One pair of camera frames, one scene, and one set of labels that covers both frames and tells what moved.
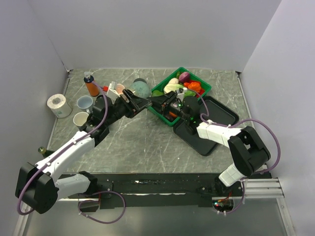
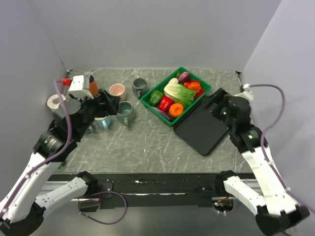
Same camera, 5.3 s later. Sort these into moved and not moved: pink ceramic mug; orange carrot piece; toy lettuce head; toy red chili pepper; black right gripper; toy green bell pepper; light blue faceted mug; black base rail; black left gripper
Moved: black left gripper; light blue faceted mug; black right gripper
Not moved: pink ceramic mug; toy lettuce head; toy green bell pepper; toy red chili pepper; orange carrot piece; black base rail
